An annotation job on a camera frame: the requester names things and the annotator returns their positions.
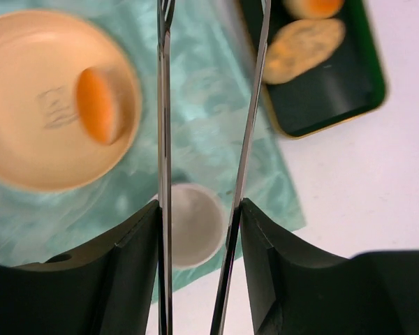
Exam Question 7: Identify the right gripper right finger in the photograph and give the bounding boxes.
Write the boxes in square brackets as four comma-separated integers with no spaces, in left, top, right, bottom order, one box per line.
[240,200,419,334]

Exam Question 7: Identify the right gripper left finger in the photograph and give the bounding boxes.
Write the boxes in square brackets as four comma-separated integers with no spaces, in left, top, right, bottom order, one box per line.
[0,201,159,334]

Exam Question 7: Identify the round bun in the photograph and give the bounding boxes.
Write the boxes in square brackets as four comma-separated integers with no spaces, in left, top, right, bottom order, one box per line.
[74,66,124,146]

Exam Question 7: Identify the metal tongs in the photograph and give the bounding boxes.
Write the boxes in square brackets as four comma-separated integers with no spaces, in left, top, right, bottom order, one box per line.
[156,1,272,334]

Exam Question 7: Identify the oblong bread roll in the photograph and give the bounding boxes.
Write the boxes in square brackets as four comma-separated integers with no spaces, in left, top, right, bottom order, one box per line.
[263,18,346,84]

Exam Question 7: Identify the purple mug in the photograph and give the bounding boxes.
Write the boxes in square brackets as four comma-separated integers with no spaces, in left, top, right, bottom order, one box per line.
[171,183,228,270]

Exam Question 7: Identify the yellow plate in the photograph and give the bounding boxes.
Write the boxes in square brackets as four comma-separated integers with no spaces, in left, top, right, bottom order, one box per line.
[0,10,142,192]

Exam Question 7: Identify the dark green serving tray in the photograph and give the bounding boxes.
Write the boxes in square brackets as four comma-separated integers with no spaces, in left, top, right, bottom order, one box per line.
[237,1,386,137]

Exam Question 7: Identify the teal patterned placemat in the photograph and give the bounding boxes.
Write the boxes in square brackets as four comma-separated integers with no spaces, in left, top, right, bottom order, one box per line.
[0,0,307,304]

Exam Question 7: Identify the bagel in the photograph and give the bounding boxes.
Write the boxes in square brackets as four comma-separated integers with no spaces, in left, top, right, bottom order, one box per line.
[282,0,345,20]

